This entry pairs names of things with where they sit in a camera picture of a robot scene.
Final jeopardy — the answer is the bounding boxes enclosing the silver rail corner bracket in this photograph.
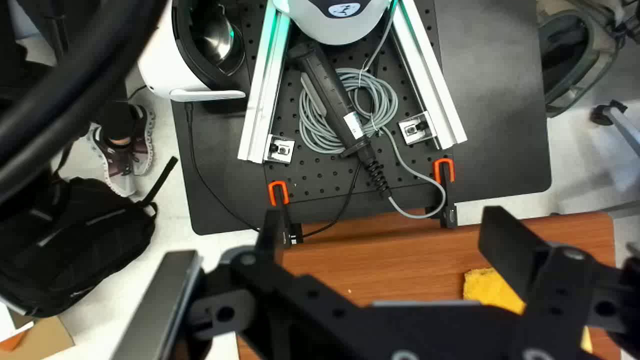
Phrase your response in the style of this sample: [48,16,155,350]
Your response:
[261,132,297,166]
[395,109,440,145]

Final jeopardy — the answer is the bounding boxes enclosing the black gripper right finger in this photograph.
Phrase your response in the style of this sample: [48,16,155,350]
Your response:
[477,204,640,329]

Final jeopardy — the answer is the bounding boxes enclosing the orange black bar clamp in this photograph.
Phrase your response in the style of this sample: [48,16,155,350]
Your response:
[429,156,461,230]
[263,178,305,247]

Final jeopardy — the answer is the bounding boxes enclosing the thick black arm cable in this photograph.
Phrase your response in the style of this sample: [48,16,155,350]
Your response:
[0,0,169,205]

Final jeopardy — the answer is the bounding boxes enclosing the grey coiled cable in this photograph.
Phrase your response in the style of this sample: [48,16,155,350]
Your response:
[295,11,449,221]

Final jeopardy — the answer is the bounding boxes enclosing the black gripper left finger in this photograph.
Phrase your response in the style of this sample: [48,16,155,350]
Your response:
[228,205,366,324]

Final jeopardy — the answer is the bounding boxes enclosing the yellow terry towel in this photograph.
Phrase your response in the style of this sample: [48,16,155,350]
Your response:
[460,266,596,356]

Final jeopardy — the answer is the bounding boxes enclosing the brown cardboard piece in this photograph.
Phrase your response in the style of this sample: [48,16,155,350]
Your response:
[0,314,76,360]

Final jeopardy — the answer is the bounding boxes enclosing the grey office chair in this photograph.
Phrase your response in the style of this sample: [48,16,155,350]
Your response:
[536,0,640,162]

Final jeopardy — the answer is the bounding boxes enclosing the aluminium extrusion rail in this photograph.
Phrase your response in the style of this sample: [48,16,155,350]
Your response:
[389,0,470,152]
[236,0,295,166]

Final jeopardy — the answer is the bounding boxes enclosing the black white sneaker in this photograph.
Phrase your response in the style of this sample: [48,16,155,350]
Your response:
[88,99,158,200]

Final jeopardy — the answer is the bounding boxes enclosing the long black power block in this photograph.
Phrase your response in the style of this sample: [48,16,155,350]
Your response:
[287,45,404,202]

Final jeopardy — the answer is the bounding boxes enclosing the black backpack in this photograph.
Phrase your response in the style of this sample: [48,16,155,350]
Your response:
[0,173,160,320]

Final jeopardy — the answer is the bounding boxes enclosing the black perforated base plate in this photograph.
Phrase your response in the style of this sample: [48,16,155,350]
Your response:
[169,0,556,236]

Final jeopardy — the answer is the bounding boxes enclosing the silver metal wrist bracket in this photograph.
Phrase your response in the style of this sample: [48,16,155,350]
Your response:
[108,247,206,360]

